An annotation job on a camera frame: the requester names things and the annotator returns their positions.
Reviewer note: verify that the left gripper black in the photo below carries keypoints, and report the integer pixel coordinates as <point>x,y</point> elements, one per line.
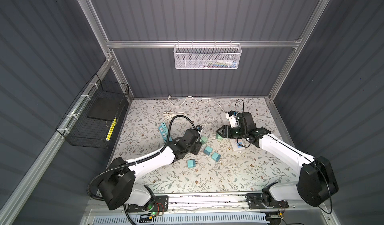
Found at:
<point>198,145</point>

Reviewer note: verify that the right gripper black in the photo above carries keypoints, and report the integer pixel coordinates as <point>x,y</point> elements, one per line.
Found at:
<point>226,129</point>

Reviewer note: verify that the white long power strip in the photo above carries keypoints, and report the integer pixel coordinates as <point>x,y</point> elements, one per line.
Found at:
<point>234,143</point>

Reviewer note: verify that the teal power strip with USB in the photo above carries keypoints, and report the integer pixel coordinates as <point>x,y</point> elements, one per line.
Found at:
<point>163,131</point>

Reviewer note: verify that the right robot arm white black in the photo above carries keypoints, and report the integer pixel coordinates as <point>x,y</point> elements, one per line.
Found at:
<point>317,182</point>

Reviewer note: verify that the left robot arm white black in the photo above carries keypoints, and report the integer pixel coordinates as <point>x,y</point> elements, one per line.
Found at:
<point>117,185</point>

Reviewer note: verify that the green plug cube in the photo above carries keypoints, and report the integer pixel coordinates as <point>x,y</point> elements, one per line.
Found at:
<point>204,139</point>
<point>219,137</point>

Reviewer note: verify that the teal plug cube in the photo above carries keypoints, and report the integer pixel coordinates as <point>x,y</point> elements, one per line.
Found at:
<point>191,163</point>
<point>215,156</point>
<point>208,150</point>

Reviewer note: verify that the floral patterned table mat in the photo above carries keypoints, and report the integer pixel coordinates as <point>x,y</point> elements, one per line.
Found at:
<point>250,170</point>

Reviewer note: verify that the pens in white basket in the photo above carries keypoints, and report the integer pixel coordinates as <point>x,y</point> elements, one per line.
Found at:
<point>219,64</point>

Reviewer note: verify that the yellow marker pen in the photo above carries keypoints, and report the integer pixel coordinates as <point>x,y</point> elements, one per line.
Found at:
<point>111,129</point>

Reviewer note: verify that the black flat pad in basket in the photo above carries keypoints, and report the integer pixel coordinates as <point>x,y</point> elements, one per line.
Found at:
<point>105,109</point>

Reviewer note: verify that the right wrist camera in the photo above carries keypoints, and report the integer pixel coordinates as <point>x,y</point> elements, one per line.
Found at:
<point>232,118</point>

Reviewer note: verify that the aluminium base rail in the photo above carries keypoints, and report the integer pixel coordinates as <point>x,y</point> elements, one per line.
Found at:
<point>202,202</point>

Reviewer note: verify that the white wire mesh basket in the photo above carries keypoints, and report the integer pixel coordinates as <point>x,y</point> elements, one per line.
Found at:
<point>188,55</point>

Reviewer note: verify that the white ventilated cable tray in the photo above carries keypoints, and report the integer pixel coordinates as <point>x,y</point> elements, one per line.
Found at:
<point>205,218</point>

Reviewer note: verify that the black wire mesh basket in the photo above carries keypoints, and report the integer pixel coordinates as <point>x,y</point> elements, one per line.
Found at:
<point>79,130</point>

